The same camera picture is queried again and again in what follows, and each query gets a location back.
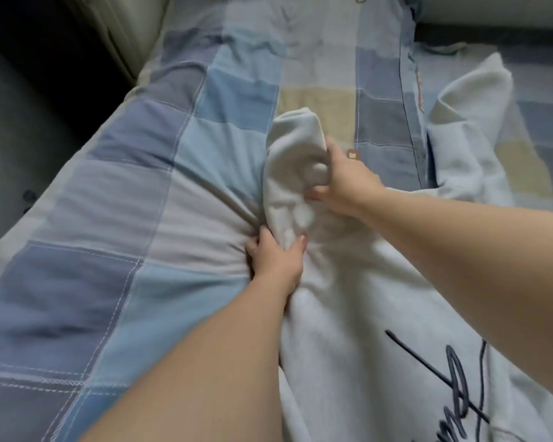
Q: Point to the person's right hand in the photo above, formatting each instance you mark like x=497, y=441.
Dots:
x=350, y=184

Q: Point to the white t-shirt with script print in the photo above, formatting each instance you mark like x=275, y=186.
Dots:
x=350, y=317

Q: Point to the person's left hand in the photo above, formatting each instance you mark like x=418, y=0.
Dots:
x=276, y=262

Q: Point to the person's right forearm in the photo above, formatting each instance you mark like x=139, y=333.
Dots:
x=479, y=262

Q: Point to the person's left forearm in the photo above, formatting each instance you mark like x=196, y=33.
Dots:
x=203, y=373

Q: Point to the bed with plaid sheet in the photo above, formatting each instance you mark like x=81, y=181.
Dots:
x=120, y=225

